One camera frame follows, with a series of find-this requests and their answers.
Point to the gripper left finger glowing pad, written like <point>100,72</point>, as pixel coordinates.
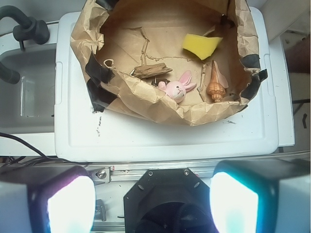
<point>46,199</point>

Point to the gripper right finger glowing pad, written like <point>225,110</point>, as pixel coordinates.
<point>261,196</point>

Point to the yellow green sponge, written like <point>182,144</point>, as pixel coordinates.
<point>201,46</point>

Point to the white plastic bin lid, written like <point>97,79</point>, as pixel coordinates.
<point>82,135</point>

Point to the grey sink basin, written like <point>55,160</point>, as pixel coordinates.
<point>28,106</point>

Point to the orange spiral seashell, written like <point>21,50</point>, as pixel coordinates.
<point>218,83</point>

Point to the pink plush bunny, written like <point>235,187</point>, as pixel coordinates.
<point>177,90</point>

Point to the brown wood piece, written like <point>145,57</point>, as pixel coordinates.
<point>147,71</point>

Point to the crumpled brown paper bag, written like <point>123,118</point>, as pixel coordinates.
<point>112,37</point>

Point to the black octagonal mount plate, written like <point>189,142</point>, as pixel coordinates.
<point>168,201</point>

